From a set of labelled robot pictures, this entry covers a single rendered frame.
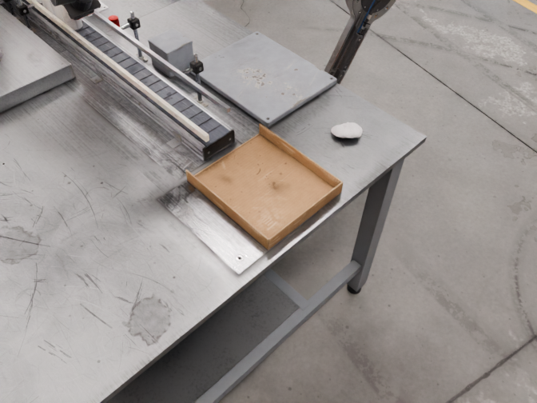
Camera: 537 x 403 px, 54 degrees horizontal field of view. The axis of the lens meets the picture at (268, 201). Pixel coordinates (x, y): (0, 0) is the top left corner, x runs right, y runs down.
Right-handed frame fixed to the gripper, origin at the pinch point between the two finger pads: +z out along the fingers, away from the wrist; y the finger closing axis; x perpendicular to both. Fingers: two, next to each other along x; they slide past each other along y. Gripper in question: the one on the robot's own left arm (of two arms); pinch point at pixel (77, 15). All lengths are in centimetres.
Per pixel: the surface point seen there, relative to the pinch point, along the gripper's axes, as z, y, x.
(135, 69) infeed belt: -13.7, -1.0, 25.3
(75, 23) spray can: 2.9, 0.7, 1.0
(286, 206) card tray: -52, 2, 79
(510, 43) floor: 39, -245, 102
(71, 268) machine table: -39, 49, 63
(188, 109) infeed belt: -30, -1, 45
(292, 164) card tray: -46, -10, 72
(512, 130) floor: 12, -173, 134
